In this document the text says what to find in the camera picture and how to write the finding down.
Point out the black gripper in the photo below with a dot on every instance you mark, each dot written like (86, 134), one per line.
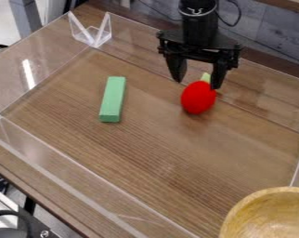
(221, 47)

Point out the black metal bracket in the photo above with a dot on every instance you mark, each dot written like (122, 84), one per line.
(42, 231)

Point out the wooden bowl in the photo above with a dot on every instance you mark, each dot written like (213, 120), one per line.
(267, 214)

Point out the green rectangular block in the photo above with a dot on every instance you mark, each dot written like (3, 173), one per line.
(113, 101)

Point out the red plush fruit green leaf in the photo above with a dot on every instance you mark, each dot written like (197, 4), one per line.
(199, 96)

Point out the clear acrylic tray enclosure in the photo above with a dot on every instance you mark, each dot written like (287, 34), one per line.
(162, 174)

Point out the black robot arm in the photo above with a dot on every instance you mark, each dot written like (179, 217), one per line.
(199, 41)

